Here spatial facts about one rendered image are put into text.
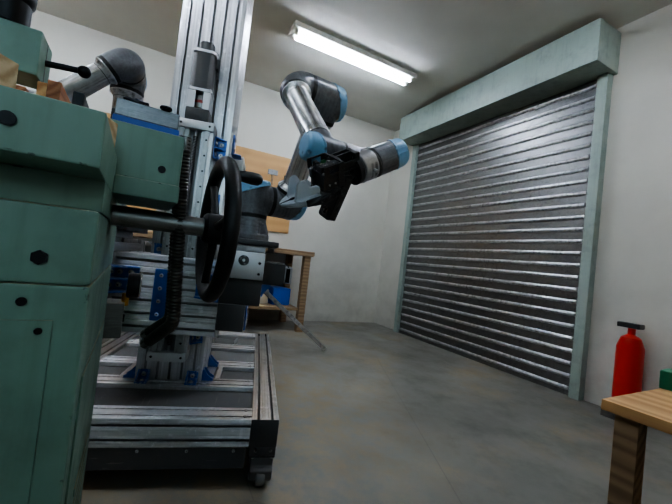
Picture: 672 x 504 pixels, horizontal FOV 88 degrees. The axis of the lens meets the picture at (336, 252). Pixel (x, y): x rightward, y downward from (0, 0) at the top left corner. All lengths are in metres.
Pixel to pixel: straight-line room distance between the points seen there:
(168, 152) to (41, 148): 0.27
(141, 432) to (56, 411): 0.81
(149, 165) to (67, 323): 0.29
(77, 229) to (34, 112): 0.13
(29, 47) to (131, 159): 0.20
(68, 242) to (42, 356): 0.13
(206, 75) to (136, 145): 0.93
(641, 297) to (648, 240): 0.37
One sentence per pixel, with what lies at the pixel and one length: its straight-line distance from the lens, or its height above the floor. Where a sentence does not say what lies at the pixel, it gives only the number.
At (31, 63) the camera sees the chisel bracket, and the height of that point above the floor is 1.02.
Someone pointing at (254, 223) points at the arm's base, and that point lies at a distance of 1.31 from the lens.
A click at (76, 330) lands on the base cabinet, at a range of 0.52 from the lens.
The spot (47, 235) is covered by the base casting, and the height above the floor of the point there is 0.76.
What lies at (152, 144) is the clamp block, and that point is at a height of 0.93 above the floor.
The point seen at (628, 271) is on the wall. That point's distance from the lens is 3.03.
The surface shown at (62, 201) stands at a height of 0.81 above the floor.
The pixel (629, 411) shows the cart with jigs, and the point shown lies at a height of 0.52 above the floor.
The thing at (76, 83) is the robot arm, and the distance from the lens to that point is 1.54.
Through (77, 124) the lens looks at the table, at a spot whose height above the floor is 0.88.
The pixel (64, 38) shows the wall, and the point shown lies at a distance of 4.49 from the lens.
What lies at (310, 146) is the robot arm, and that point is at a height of 1.05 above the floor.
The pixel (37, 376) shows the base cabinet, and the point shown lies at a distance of 0.53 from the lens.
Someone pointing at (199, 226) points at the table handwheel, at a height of 0.81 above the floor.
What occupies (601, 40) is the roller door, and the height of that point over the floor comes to 2.49.
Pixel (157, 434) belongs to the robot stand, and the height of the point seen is 0.18.
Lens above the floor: 0.77
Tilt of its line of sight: 2 degrees up
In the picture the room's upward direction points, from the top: 6 degrees clockwise
